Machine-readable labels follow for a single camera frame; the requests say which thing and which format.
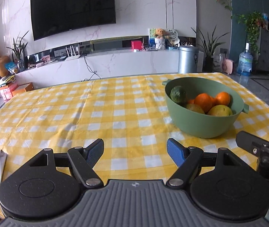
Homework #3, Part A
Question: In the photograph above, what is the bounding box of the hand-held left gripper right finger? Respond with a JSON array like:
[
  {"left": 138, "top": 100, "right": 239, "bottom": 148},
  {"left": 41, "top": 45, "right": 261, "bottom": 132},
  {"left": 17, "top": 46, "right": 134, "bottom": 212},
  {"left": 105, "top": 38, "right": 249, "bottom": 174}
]
[{"left": 166, "top": 138, "right": 240, "bottom": 190}]

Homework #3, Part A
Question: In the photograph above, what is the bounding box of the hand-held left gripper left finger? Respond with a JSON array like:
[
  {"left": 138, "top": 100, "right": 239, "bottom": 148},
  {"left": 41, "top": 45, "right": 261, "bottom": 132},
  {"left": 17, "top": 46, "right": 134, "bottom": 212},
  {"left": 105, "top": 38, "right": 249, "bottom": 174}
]
[{"left": 28, "top": 138, "right": 105, "bottom": 190}]

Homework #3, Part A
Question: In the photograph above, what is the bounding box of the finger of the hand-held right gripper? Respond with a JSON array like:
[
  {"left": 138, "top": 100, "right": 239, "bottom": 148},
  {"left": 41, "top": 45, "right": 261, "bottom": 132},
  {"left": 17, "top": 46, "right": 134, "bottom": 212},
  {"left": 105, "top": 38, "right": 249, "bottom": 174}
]
[{"left": 236, "top": 131, "right": 269, "bottom": 156}]

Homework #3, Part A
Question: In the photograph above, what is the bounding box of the yellow pear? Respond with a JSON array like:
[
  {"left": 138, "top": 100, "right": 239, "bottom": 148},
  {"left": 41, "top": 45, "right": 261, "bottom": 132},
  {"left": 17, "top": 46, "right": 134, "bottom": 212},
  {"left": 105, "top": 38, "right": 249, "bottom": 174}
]
[
  {"left": 207, "top": 105, "right": 233, "bottom": 116},
  {"left": 185, "top": 103, "right": 205, "bottom": 114}
]

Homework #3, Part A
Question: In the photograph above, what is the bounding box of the green colander bowl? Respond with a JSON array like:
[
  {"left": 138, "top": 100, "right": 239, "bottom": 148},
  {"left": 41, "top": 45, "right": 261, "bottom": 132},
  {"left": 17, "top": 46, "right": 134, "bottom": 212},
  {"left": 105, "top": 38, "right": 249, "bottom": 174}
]
[{"left": 162, "top": 77, "right": 249, "bottom": 139}]

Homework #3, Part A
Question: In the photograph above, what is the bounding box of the green cucumber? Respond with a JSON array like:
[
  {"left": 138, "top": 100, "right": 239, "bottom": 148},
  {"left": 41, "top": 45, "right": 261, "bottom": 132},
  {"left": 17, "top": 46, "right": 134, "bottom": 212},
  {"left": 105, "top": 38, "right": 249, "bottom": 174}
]
[{"left": 170, "top": 86, "right": 187, "bottom": 104}]

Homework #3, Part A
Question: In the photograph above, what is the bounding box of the yellow checked tablecloth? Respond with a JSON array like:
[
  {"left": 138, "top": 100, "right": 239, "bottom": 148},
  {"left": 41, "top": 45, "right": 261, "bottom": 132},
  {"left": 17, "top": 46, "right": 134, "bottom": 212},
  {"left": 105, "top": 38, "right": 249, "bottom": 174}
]
[{"left": 0, "top": 72, "right": 269, "bottom": 219}]

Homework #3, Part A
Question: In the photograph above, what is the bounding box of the blue water jug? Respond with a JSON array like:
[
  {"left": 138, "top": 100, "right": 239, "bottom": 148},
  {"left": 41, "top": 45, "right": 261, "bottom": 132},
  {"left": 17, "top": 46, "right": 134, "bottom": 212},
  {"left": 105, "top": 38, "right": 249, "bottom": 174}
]
[{"left": 238, "top": 43, "right": 253, "bottom": 76}]

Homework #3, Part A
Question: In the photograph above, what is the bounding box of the white plastic bag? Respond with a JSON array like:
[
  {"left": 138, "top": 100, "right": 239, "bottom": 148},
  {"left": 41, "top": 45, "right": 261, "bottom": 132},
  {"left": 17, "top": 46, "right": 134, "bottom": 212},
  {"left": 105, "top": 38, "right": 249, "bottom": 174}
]
[{"left": 212, "top": 53, "right": 223, "bottom": 72}]

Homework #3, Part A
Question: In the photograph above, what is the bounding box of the snake plant in black pot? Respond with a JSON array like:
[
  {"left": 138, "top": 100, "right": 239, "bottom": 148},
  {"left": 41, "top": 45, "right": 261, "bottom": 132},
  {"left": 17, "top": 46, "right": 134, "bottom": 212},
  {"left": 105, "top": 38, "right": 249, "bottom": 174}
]
[{"left": 191, "top": 25, "right": 229, "bottom": 72}]

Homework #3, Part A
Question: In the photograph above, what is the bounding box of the silver trash can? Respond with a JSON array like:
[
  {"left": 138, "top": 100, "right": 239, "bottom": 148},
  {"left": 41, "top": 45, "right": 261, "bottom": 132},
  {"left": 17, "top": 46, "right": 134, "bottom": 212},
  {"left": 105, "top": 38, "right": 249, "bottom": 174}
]
[{"left": 178, "top": 45, "right": 199, "bottom": 74}]

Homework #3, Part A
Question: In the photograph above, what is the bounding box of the white marble television cabinet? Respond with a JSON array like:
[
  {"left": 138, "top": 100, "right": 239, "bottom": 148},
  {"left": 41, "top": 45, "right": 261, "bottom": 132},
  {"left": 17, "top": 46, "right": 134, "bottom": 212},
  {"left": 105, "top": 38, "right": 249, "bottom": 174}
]
[{"left": 14, "top": 50, "right": 204, "bottom": 91}]

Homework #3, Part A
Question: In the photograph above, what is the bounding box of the orange cardboard box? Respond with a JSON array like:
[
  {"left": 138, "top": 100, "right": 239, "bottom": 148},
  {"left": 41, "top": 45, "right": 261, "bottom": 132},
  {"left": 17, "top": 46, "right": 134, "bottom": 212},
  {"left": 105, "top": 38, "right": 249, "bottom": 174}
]
[{"left": 12, "top": 83, "right": 34, "bottom": 96}]

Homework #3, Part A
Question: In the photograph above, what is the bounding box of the white router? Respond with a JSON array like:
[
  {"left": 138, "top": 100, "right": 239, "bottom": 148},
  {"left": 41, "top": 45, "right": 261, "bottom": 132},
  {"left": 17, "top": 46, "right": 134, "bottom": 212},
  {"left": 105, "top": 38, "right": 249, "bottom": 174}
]
[{"left": 66, "top": 44, "right": 81, "bottom": 61}]

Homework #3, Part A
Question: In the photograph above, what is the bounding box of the pink box stack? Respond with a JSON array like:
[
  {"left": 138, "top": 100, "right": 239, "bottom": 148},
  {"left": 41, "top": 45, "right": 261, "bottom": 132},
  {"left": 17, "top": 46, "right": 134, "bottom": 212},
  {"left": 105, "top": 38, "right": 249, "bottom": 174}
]
[{"left": 0, "top": 83, "right": 19, "bottom": 102}]

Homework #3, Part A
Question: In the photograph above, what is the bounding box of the trailing pothos plant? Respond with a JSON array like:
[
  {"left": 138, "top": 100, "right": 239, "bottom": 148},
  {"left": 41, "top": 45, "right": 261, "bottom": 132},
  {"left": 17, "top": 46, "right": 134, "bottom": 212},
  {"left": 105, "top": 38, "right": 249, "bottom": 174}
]
[{"left": 231, "top": 11, "right": 265, "bottom": 55}]

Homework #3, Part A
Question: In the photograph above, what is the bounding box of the red box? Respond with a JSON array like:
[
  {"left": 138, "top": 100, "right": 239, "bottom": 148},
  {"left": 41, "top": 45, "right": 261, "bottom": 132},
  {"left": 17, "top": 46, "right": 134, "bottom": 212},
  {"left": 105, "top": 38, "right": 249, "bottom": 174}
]
[{"left": 131, "top": 40, "right": 143, "bottom": 51}]

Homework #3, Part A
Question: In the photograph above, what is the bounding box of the round paper fan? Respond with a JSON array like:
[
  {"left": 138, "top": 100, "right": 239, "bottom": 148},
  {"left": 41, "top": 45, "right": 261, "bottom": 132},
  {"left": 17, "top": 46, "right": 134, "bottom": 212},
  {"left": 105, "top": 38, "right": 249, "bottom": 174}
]
[{"left": 165, "top": 28, "right": 180, "bottom": 46}]

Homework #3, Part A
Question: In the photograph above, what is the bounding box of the blue snack bag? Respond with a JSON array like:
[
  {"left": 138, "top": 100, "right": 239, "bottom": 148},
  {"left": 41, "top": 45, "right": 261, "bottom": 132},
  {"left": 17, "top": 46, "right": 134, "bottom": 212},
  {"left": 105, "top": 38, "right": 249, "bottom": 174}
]
[{"left": 5, "top": 61, "right": 19, "bottom": 74}]

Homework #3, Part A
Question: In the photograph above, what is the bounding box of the small landscape painting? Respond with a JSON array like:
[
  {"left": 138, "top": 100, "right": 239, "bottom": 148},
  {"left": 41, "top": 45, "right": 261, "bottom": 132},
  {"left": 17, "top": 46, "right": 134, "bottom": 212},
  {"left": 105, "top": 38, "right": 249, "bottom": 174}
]
[{"left": 149, "top": 28, "right": 157, "bottom": 48}]

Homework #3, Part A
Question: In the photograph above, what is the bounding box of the brown teddy bear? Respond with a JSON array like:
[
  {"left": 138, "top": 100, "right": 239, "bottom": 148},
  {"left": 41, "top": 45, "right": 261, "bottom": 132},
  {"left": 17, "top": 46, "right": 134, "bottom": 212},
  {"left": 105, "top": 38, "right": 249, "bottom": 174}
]
[{"left": 154, "top": 28, "right": 166, "bottom": 50}]

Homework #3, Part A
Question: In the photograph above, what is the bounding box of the gold vase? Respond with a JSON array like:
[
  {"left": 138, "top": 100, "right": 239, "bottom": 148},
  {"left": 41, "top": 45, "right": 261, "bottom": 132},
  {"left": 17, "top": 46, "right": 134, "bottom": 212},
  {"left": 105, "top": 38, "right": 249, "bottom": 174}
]
[{"left": 0, "top": 55, "right": 11, "bottom": 77}]

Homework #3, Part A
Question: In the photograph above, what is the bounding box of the green plant in glass vase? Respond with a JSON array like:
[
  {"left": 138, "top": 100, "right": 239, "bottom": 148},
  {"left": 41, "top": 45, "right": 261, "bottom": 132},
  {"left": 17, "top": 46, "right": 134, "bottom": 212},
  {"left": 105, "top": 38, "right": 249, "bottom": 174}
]
[{"left": 6, "top": 30, "right": 30, "bottom": 70}]

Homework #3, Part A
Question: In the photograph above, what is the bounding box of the black power cable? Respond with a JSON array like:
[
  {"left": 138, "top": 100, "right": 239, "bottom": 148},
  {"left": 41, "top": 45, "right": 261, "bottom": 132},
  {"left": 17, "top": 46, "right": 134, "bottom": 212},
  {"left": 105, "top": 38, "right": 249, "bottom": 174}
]
[{"left": 81, "top": 53, "right": 101, "bottom": 82}]

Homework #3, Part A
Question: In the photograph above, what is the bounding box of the black wall television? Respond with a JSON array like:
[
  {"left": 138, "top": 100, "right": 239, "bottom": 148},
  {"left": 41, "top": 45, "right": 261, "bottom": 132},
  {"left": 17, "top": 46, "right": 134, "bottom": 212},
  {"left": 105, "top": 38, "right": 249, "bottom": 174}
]
[{"left": 30, "top": 0, "right": 116, "bottom": 41}]

